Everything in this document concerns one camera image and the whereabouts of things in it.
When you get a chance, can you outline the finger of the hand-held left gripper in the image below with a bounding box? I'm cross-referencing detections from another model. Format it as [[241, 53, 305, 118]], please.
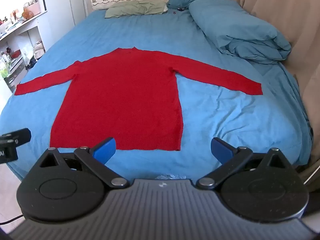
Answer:
[[0, 128, 32, 145]]

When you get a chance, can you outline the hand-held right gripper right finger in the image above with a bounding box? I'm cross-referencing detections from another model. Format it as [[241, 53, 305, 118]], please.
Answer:
[[196, 137, 292, 190]]

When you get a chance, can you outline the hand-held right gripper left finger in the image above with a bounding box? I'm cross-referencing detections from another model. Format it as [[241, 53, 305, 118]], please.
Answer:
[[37, 137, 129, 189]]

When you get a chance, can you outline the red long-sleeved sweater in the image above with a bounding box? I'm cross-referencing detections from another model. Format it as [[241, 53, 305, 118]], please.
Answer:
[[14, 46, 263, 152]]

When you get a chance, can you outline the blue bed sheet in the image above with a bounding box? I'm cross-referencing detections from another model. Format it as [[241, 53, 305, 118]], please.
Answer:
[[0, 6, 313, 180]]

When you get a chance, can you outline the beige bag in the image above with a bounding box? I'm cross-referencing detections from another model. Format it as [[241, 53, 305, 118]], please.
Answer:
[[32, 41, 46, 60]]

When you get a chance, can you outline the white shelf unit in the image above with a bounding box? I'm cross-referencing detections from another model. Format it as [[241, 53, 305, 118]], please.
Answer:
[[0, 5, 48, 93]]

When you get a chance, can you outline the blue duvet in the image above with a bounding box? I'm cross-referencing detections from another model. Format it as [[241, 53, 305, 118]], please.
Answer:
[[189, 0, 292, 65]]

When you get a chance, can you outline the white cabinet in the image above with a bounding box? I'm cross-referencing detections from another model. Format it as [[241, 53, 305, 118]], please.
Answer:
[[40, 0, 88, 30]]

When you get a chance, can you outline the green pillow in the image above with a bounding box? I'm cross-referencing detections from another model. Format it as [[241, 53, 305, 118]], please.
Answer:
[[104, 0, 168, 18]]

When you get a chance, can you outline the beige curtain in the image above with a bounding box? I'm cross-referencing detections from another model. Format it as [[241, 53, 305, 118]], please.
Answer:
[[231, 0, 320, 180]]

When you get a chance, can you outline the black cable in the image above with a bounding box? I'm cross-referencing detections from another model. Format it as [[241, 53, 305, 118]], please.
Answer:
[[0, 214, 24, 227]]

